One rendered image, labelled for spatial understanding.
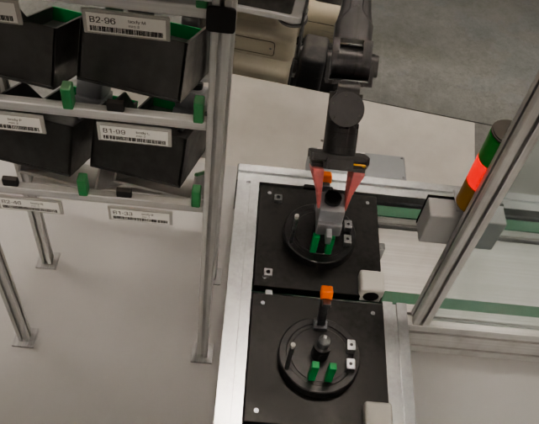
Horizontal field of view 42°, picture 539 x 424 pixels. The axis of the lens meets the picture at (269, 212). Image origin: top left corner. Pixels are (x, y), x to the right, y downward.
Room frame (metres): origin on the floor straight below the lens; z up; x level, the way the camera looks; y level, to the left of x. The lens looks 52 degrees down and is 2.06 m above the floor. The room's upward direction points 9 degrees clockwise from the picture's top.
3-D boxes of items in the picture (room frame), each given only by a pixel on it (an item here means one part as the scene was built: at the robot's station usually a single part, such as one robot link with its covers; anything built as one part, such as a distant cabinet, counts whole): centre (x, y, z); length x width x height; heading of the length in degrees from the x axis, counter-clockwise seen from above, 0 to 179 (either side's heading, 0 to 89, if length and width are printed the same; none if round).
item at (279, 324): (0.55, -0.12, 1.01); 0.24 x 0.24 x 0.13; 5
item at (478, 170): (0.70, -0.30, 1.33); 0.05 x 0.05 x 0.05
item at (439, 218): (0.70, -0.30, 1.29); 0.12 x 0.05 x 0.25; 95
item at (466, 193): (0.70, -0.30, 1.28); 0.05 x 0.05 x 0.05
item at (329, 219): (0.77, -0.11, 1.09); 0.08 x 0.04 x 0.07; 5
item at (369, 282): (0.71, -0.21, 0.97); 0.05 x 0.05 x 0.04; 5
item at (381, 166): (1.03, -0.17, 0.93); 0.21 x 0.07 x 0.06; 95
